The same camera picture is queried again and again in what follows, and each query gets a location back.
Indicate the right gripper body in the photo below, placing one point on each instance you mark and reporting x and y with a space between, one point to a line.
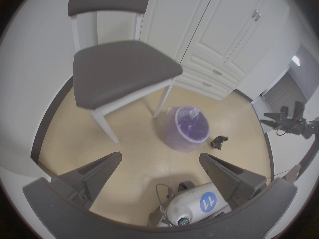
291 124

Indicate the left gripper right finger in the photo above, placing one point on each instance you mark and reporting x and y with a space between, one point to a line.
224 180

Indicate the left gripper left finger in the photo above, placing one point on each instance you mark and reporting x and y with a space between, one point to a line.
97 183

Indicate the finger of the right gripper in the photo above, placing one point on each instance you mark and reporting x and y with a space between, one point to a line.
275 116
270 124

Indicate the purple plastic bag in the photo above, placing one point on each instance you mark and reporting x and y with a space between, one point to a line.
174 141

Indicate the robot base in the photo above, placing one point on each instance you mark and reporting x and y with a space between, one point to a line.
184 203

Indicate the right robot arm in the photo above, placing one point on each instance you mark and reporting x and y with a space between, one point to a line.
311 131

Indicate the crumpled black plastic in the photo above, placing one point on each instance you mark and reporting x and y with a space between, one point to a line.
218 142

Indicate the white trash bin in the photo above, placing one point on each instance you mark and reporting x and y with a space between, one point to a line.
204 138

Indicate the grey curtain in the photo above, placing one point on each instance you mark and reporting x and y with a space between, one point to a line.
286 88

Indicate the ceiling light panel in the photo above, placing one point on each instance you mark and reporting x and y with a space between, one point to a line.
296 60

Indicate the white wardrobe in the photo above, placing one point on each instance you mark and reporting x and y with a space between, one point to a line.
224 21

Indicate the white chair grey cushions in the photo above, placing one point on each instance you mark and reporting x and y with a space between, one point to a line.
119 71

